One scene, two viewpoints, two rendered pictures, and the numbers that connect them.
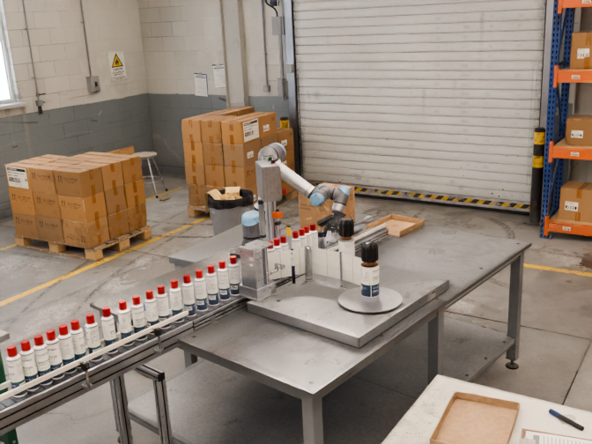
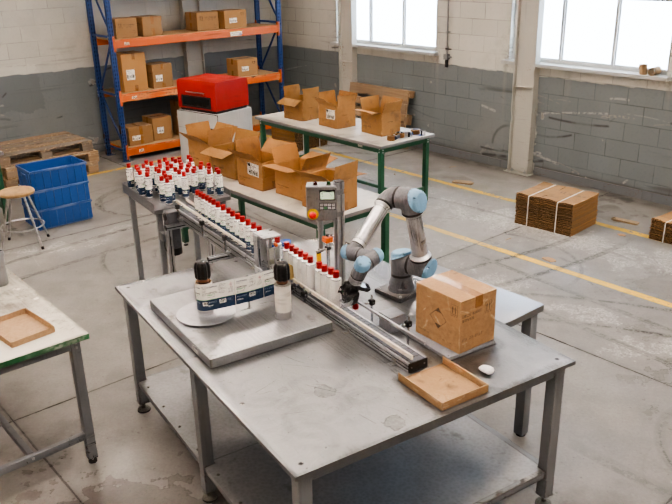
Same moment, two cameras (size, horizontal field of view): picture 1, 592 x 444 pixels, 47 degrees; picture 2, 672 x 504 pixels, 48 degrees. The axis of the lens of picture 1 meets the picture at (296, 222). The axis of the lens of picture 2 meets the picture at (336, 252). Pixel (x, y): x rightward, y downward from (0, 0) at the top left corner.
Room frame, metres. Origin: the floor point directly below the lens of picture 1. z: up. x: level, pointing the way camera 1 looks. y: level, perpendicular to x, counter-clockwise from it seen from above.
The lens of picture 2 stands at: (4.67, -3.57, 2.61)
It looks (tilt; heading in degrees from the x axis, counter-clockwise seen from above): 21 degrees down; 106
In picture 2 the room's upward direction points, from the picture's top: 1 degrees counter-clockwise
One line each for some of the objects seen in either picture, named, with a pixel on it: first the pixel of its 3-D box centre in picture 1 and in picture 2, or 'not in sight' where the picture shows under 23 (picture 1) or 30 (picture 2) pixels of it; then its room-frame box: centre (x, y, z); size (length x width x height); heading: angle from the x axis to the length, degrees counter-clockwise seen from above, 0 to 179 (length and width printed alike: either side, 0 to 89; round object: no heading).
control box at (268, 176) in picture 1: (269, 180); (322, 201); (3.51, 0.13, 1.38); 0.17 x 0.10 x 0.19; 14
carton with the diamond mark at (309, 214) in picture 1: (327, 209); (455, 310); (4.27, -0.21, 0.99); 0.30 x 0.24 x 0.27; 143
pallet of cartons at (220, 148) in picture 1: (241, 161); not in sight; (7.96, 0.61, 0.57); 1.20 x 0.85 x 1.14; 149
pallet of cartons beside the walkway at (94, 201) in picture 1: (78, 202); not in sight; (6.89, 2.27, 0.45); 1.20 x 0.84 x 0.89; 59
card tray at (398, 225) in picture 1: (395, 225); (442, 382); (4.28, -0.66, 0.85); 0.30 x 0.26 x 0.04; 139
